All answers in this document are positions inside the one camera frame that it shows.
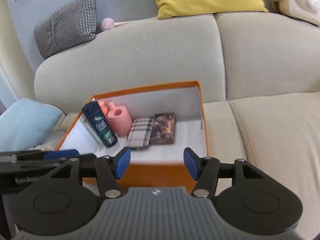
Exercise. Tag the plaid glasses case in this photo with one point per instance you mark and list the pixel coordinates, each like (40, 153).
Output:
(140, 133)

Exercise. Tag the beige sofa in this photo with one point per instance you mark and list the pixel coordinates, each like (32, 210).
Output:
(259, 74)

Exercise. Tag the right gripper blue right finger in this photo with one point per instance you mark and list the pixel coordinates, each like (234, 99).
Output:
(192, 163)

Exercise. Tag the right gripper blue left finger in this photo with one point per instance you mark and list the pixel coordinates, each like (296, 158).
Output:
(120, 162)

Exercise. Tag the light blue cushion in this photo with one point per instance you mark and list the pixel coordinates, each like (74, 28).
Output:
(27, 123)

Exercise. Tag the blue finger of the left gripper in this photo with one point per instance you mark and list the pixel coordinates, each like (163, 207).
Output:
(54, 155)

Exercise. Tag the dark illustrated card box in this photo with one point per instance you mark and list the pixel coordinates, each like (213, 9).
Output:
(163, 129)

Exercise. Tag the cream bear suitcase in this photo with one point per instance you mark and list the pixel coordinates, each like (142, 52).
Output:
(297, 0)

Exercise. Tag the houndstooth cushion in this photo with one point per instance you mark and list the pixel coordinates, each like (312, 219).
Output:
(71, 25)

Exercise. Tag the pink cup holder container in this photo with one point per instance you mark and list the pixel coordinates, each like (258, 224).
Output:
(119, 119)

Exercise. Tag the small pink bottle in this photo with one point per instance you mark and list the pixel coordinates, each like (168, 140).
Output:
(103, 108)

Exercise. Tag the dark shampoo bottle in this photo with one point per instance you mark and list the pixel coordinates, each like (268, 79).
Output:
(99, 123)

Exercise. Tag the pink plush toy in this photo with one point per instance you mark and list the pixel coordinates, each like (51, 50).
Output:
(107, 24)

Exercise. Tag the orange cardboard box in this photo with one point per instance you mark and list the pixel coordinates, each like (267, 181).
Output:
(156, 165)

